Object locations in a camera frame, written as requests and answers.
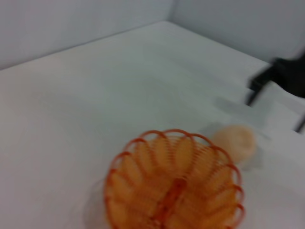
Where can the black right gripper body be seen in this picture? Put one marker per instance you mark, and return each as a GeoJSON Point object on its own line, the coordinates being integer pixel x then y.
{"type": "Point", "coordinates": [293, 76]}

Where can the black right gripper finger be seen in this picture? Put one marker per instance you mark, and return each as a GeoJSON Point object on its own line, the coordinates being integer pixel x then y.
{"type": "Point", "coordinates": [300, 124]}
{"type": "Point", "coordinates": [258, 82]}

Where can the round peach bread bun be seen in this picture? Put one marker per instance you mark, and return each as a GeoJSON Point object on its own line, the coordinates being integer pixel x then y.
{"type": "Point", "coordinates": [236, 143]}

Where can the orange woven plastic basket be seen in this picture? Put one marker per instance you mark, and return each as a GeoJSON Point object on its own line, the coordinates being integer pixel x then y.
{"type": "Point", "coordinates": [171, 186]}

